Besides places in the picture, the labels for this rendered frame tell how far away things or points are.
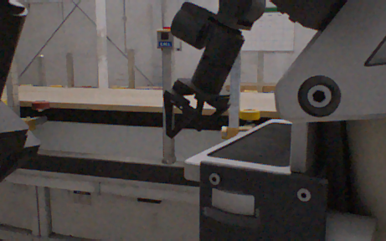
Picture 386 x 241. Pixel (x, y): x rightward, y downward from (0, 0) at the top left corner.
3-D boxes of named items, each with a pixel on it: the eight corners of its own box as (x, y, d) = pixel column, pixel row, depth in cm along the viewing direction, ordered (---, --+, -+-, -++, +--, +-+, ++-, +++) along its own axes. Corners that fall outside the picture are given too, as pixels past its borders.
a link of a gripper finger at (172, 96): (147, 128, 67) (167, 80, 64) (170, 124, 73) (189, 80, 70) (176, 149, 64) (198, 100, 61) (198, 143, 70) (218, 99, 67)
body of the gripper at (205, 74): (172, 87, 66) (188, 48, 63) (201, 86, 75) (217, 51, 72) (200, 106, 63) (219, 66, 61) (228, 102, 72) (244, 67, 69)
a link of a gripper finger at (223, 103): (170, 124, 73) (189, 80, 70) (189, 120, 79) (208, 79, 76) (197, 143, 70) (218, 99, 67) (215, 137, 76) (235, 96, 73)
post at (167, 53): (172, 164, 151) (172, 48, 143) (161, 163, 152) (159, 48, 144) (176, 161, 155) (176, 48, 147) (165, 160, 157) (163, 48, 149)
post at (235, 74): (237, 173, 144) (239, 44, 136) (228, 172, 145) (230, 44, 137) (238, 171, 148) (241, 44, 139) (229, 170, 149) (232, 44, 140)
